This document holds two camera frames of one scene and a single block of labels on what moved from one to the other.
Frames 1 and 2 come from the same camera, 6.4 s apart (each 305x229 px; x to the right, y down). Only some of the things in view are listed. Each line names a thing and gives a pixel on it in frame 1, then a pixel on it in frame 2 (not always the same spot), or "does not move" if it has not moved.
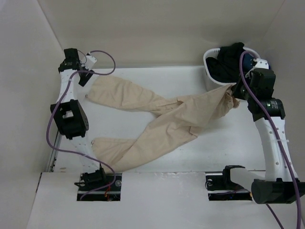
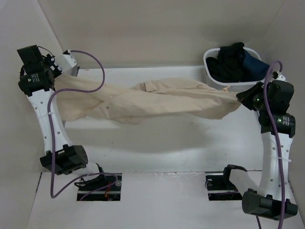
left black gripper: [83, 80] to [49, 60]
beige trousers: [165, 136] to [78, 99]
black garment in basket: [226, 67] does not move
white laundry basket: [214, 52] does not move
